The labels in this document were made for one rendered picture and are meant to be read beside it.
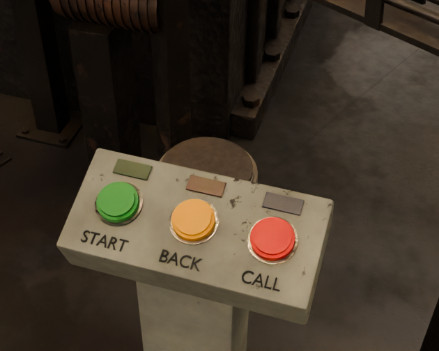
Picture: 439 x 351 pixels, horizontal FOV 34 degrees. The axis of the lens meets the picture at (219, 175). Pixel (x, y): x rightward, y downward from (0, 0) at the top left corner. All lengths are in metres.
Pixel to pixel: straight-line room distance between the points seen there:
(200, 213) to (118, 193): 0.08
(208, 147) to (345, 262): 0.64
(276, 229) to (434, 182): 1.03
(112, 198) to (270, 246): 0.15
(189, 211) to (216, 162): 0.19
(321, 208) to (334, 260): 0.78
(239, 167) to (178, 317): 0.21
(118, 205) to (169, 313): 0.13
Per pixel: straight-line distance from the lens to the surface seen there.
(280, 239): 0.64
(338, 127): 1.74
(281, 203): 0.66
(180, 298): 0.70
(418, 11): 0.77
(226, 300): 0.66
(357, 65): 1.96
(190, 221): 0.65
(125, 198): 0.67
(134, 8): 1.22
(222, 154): 0.85
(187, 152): 0.85
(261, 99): 1.69
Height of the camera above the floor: 1.08
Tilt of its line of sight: 43 degrees down
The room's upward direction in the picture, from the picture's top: 1 degrees clockwise
